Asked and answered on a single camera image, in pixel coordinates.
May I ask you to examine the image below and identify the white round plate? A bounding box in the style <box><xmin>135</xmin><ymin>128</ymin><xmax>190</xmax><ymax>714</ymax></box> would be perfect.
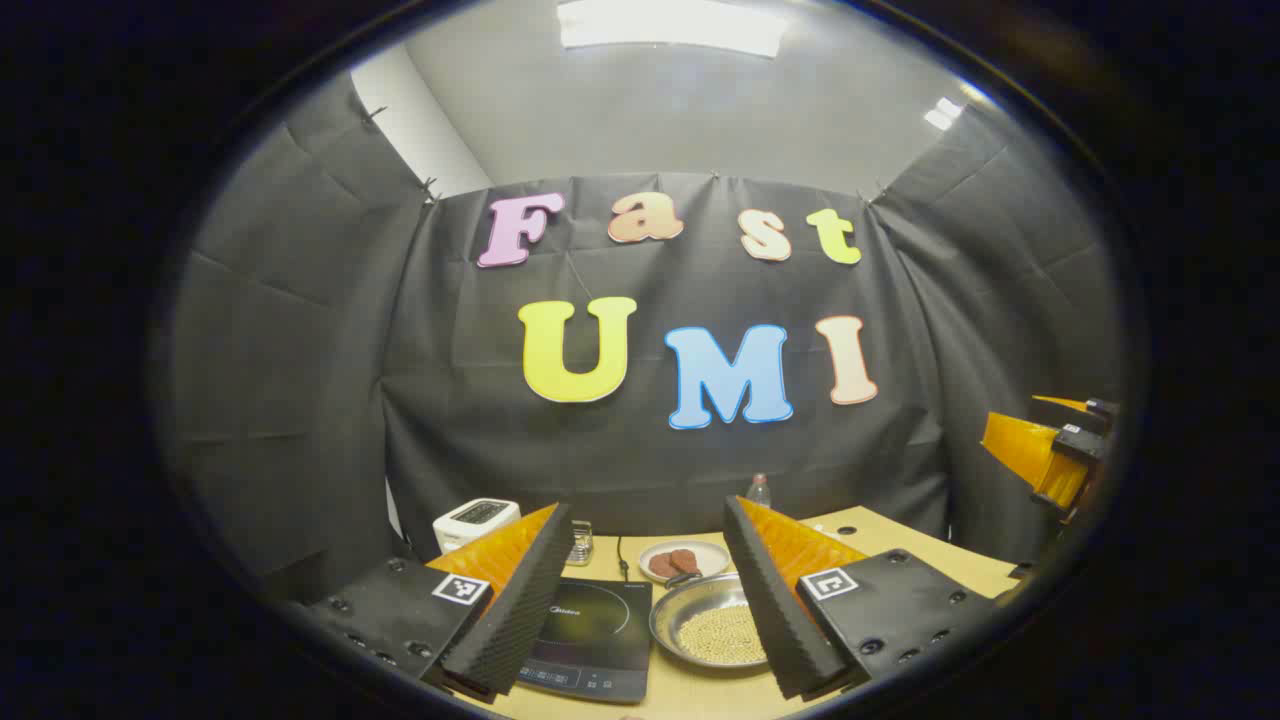
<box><xmin>638</xmin><ymin>540</ymin><xmax>732</xmax><ymax>587</ymax></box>

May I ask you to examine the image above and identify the white toaster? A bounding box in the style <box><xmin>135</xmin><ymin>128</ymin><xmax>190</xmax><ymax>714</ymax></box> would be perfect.
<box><xmin>433</xmin><ymin>498</ymin><xmax>521</xmax><ymax>554</ymax></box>

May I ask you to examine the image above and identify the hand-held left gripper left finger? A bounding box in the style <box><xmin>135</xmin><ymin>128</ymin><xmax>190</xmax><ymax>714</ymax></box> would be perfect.
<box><xmin>305</xmin><ymin>503</ymin><xmax>577</xmax><ymax>699</ymax></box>

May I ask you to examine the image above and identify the black induction cooktop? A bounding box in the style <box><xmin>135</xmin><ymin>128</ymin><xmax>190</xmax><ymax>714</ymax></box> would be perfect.
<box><xmin>517</xmin><ymin>577</ymin><xmax>654</xmax><ymax>704</ymax></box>

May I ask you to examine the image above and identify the steel pot with black handle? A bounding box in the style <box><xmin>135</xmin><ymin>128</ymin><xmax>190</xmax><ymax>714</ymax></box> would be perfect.
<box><xmin>650</xmin><ymin>570</ymin><xmax>793</xmax><ymax>674</ymax></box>

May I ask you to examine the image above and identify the ceiling light panel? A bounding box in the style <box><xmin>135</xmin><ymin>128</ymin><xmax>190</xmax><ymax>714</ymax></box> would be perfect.
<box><xmin>557</xmin><ymin>0</ymin><xmax>791</xmax><ymax>58</ymax></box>

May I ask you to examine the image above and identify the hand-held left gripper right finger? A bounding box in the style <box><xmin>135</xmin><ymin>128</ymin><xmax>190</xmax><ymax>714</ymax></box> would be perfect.
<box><xmin>722</xmin><ymin>496</ymin><xmax>997</xmax><ymax>700</ymax></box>

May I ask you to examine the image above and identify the pile of soybeans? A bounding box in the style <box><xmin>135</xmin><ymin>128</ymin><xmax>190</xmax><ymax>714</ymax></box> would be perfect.
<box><xmin>678</xmin><ymin>603</ymin><xmax>770</xmax><ymax>667</ymax></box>

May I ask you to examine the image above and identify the black backdrop cloth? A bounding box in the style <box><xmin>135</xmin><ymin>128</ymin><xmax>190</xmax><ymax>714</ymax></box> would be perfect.
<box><xmin>160</xmin><ymin>70</ymin><xmax>1126</xmax><ymax>606</ymax></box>

